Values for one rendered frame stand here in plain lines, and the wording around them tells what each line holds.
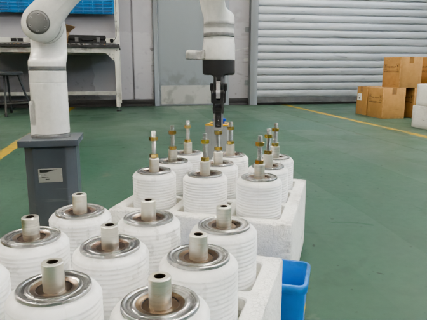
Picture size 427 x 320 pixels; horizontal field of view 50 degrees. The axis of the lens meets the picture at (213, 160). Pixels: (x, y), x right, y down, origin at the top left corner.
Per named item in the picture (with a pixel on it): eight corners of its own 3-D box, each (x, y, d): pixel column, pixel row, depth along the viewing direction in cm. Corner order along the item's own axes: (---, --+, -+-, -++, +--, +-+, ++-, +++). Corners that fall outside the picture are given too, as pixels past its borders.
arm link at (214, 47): (187, 60, 110) (187, 33, 109) (234, 60, 110) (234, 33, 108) (184, 60, 101) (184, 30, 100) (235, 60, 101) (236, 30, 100)
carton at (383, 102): (403, 118, 454) (406, 87, 448) (381, 119, 450) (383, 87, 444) (387, 115, 483) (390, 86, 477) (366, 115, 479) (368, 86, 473)
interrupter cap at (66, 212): (44, 219, 70) (44, 214, 70) (72, 205, 77) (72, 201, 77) (88, 223, 68) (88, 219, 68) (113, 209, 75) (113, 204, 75)
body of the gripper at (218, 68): (235, 56, 101) (234, 99, 103) (234, 57, 109) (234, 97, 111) (201, 56, 101) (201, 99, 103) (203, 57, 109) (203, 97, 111)
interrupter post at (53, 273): (37, 295, 47) (34, 265, 46) (51, 284, 49) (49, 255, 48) (57, 298, 46) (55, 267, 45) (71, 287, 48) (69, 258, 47)
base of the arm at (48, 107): (30, 139, 116) (24, 70, 112) (37, 134, 125) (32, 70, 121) (68, 138, 117) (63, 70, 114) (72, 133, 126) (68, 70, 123)
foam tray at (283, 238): (111, 287, 101) (107, 209, 98) (172, 228, 138) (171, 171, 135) (288, 311, 91) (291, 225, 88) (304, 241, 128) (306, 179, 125)
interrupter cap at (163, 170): (172, 176, 99) (172, 173, 99) (136, 176, 98) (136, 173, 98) (170, 168, 106) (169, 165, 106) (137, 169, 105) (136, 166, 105)
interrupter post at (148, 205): (138, 222, 69) (137, 201, 68) (144, 217, 71) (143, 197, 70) (152, 223, 68) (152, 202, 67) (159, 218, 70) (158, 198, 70)
